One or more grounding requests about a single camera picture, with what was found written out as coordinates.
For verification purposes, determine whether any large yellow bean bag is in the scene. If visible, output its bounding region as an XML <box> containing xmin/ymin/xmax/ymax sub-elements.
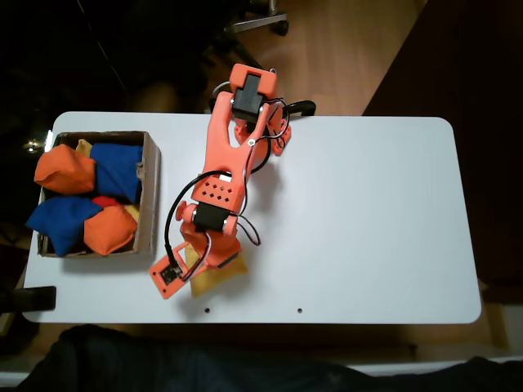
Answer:
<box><xmin>183</xmin><ymin>244</ymin><xmax>249</xmax><ymax>299</ymax></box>

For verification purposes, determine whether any cardboard box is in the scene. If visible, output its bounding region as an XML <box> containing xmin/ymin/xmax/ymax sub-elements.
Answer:
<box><xmin>37</xmin><ymin>130</ymin><xmax>163</xmax><ymax>259</ymax></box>

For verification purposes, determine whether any orange bean bag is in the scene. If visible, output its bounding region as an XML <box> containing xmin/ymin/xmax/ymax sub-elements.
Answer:
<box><xmin>83</xmin><ymin>204</ymin><xmax>139</xmax><ymax>256</ymax></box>
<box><xmin>34</xmin><ymin>144</ymin><xmax>98</xmax><ymax>195</ymax></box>

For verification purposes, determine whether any red bean bag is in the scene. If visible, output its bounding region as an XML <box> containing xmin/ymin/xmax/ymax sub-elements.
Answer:
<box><xmin>91</xmin><ymin>195</ymin><xmax>123</xmax><ymax>208</ymax></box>

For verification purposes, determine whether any blue bean bag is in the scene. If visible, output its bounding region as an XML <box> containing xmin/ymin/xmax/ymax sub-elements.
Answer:
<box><xmin>88</xmin><ymin>142</ymin><xmax>145</xmax><ymax>204</ymax></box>
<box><xmin>25</xmin><ymin>196</ymin><xmax>104</xmax><ymax>258</ymax></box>

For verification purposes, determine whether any person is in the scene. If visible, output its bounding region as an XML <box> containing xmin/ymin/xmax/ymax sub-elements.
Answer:
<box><xmin>16</xmin><ymin>324</ymin><xmax>523</xmax><ymax>392</ymax></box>

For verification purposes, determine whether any black table clamp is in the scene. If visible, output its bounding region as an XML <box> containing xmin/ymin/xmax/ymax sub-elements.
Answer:
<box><xmin>0</xmin><ymin>285</ymin><xmax>57</xmax><ymax>314</ymax></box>

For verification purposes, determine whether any office chair base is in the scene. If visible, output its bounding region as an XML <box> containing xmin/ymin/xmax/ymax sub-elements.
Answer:
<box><xmin>222</xmin><ymin>0</ymin><xmax>290</xmax><ymax>36</ymax></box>

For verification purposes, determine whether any white servo wire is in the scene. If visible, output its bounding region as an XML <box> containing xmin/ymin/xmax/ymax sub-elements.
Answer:
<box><xmin>181</xmin><ymin>232</ymin><xmax>216</xmax><ymax>283</ymax></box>

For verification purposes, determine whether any black camera cable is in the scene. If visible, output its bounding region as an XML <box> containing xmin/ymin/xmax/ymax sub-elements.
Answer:
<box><xmin>163</xmin><ymin>173</ymin><xmax>236</xmax><ymax>256</ymax></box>

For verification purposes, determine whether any orange camera mount with board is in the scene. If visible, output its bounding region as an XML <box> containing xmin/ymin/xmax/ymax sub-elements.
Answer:
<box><xmin>148</xmin><ymin>241</ymin><xmax>197</xmax><ymax>301</ymax></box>

